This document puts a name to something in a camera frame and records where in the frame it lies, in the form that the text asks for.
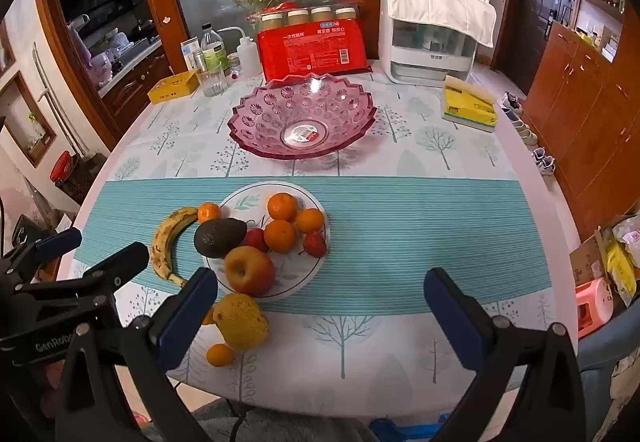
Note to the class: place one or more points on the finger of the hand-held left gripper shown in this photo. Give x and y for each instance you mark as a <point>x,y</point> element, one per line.
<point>60,242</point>
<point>117,267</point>

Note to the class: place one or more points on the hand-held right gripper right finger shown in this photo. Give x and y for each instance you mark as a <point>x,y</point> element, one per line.
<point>450,302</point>

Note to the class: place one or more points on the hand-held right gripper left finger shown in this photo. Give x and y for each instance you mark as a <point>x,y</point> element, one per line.
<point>192,302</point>

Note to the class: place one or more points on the spotted yellow banana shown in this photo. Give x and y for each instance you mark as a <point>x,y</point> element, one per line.
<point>161,247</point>

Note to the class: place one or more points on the yellow pear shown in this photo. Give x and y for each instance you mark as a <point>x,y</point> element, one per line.
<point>240,322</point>

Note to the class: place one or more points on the red yellow apple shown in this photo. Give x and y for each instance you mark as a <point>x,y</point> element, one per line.
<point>250,272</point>

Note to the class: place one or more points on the dark green avocado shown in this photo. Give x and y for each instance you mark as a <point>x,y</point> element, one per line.
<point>220,237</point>

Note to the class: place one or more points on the red strawberry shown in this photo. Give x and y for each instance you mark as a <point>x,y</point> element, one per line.
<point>315,243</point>
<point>255,239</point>

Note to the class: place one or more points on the white leaf-print plate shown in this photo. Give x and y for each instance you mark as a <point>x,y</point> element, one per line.
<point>240,202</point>

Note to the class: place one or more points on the large bumpy orange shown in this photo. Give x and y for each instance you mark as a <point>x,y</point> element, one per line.
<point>282,206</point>

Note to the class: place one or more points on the pink glass fruit bowl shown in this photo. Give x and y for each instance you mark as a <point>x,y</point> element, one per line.
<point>260,122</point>

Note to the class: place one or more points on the red lidded container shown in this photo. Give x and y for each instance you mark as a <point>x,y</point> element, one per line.
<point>62,167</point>

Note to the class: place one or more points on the tree-print tablecloth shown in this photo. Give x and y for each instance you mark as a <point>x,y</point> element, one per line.
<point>350,337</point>

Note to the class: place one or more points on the orange with green stem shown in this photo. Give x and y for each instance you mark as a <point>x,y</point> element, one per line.
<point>280,237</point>

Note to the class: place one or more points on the pink plastic stool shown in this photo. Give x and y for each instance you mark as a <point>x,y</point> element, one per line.
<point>592,307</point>

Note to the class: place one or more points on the smooth orange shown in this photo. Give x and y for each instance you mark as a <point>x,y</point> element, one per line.
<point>311,220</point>

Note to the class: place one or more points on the grey blue chair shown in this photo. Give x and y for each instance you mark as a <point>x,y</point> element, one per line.
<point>600,347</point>

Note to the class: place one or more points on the yellow plastic bag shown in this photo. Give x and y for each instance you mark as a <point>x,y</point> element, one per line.
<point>620,272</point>

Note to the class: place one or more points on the wooden kitchen counter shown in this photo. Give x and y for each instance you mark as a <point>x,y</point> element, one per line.
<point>130,82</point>

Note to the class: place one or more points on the yellow cardboard box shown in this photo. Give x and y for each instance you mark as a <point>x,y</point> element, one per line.
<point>172,87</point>

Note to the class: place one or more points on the yellow tissue pack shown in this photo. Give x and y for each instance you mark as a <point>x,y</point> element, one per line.
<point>467,110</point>

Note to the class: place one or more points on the clear ribbed drinking glass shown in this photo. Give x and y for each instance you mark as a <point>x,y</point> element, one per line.
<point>210,82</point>

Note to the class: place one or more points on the white blue card box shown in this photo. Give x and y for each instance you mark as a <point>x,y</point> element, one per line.
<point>190,53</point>

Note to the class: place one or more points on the small glass jar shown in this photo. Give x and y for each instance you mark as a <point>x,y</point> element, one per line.
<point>233,65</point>

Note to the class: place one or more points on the clear bottle with green label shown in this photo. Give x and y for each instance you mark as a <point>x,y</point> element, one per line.
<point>215,53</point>

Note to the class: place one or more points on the white countertop appliance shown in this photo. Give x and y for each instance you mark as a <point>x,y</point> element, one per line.
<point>425,67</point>

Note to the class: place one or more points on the white squeeze bottle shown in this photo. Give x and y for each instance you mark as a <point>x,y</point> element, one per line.
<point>248,57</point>

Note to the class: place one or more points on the red plastic package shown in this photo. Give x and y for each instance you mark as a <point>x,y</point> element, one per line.
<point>310,52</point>

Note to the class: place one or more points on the dark entrance door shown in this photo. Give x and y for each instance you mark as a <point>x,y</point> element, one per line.
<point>525,22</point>

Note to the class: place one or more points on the beige jar with lid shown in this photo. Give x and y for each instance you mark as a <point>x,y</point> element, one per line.
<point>298,17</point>
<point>272,21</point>
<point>322,15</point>
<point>345,14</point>

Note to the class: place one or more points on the white towel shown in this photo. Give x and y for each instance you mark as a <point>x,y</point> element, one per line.
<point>440,2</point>

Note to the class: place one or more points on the wooden framed wall niche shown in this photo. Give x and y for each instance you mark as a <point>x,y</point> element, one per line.
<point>30,122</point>

